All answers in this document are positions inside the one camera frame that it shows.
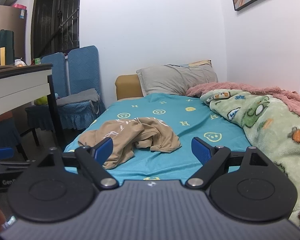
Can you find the brown cardboard box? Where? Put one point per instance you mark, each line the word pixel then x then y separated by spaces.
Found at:
pixel 11 22

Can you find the grey pillow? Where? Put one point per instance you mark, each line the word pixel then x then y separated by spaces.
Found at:
pixel 175 80

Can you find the grey seat cushion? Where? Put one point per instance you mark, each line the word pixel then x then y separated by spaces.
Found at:
pixel 77 97

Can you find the dark window with grille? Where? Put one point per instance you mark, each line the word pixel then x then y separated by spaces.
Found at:
pixel 55 17

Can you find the white and dark table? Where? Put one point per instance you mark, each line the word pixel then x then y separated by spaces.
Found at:
pixel 17 85

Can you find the pink container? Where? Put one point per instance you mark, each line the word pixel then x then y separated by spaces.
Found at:
pixel 19 6

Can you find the tan printed shirt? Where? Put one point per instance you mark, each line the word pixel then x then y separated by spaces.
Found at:
pixel 130 132

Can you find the green can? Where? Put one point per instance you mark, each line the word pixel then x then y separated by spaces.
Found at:
pixel 37 61

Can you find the yellow pillow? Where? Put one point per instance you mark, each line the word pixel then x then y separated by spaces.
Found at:
pixel 202 62

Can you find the yellow box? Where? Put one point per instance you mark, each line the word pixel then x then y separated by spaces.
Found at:
pixel 2 56

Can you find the tan padded headboard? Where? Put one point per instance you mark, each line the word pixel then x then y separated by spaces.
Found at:
pixel 127 86

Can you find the pink fluffy blanket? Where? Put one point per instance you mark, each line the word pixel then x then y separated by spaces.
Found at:
pixel 265 90

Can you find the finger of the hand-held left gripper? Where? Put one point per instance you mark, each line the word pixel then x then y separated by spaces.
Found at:
pixel 1 153

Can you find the bed with teal patterned sheet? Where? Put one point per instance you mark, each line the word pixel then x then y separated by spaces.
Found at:
pixel 170 120

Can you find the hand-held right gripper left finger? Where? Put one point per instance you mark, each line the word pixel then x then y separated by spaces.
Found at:
pixel 103 150

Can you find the blue covered stool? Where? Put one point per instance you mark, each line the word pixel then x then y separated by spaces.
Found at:
pixel 2 135

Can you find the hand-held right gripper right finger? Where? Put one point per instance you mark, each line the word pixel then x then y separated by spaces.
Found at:
pixel 201 151

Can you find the blue covered chair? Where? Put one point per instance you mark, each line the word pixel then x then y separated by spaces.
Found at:
pixel 83 70
pixel 53 72

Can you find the white plastic bag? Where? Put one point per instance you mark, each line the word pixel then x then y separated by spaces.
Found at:
pixel 20 62

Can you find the green cartoon printed blanket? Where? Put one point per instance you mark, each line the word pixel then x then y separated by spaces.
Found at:
pixel 270 125

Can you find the dark green bag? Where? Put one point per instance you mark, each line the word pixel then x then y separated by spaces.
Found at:
pixel 0 40

